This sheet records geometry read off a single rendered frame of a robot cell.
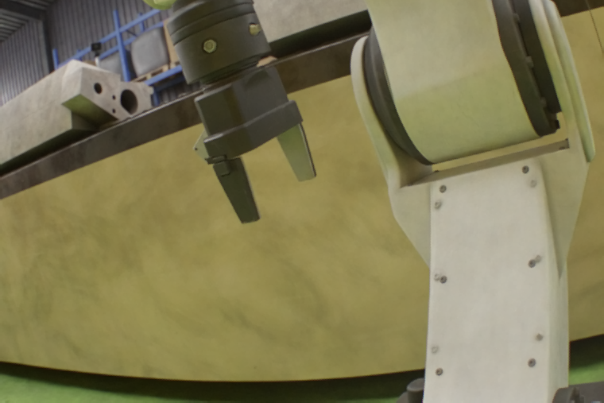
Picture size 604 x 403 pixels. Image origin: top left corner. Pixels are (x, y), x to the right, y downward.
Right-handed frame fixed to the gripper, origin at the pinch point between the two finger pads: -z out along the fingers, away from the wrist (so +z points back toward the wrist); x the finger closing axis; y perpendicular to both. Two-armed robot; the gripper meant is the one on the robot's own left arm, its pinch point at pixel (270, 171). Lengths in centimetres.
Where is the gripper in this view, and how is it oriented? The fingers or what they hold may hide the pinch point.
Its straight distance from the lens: 55.6
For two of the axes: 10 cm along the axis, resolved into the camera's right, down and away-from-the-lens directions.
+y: -7.8, 2.1, 5.9
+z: -3.6, -9.2, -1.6
